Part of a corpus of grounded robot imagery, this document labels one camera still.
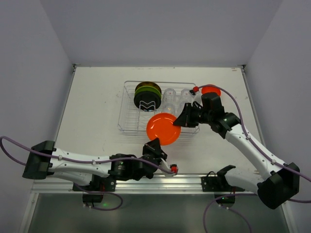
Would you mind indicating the green plate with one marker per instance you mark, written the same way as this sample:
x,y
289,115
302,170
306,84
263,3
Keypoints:
x,y
148,89

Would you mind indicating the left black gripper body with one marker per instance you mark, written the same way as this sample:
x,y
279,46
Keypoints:
x,y
153,152

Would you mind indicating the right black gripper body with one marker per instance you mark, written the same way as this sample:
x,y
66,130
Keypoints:
x,y
190,115

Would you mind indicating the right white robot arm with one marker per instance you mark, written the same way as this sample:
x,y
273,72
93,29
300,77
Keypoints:
x,y
275,182

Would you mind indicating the aluminium mounting rail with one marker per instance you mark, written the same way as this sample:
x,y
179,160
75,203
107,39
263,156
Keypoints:
x,y
159,184

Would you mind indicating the olive brown plate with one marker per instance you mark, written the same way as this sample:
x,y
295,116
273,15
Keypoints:
x,y
147,83

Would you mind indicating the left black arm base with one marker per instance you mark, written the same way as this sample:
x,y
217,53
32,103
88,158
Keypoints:
x,y
95,190

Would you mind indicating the orange bowl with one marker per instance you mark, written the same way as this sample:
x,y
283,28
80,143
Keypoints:
x,y
211,89

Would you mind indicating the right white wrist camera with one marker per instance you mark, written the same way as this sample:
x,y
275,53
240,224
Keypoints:
x,y
196,94

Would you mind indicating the orange plate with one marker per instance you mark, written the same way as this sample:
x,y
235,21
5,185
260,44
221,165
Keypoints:
x,y
161,126

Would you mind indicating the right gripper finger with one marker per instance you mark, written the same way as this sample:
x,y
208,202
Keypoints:
x,y
196,106
185,118

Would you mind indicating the clear plastic rack tray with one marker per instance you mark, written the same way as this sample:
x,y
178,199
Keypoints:
x,y
126,121

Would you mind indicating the clear glass back right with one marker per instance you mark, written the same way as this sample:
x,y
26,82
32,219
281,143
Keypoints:
x,y
185,95

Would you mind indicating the clear glass back left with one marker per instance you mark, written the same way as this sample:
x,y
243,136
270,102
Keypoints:
x,y
169,95

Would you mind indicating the clear glass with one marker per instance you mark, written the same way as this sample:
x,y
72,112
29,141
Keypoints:
x,y
180,107
169,107
185,95
169,95

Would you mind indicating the clear glass front left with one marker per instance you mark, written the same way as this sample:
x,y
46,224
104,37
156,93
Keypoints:
x,y
169,107

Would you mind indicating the black plate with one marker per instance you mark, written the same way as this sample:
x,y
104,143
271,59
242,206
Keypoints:
x,y
147,101

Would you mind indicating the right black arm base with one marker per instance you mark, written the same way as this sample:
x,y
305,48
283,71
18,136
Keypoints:
x,y
215,182

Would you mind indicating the clear glass front right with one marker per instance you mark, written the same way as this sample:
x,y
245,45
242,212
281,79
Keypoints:
x,y
180,107

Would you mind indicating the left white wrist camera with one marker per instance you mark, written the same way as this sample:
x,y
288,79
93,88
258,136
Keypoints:
x,y
170,167

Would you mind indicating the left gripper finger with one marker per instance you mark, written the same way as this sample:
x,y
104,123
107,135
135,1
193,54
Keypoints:
x,y
153,145
162,154

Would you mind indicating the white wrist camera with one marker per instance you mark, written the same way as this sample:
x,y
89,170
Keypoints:
x,y
170,167
196,94

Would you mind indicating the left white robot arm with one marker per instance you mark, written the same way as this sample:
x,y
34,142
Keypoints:
x,y
45,160

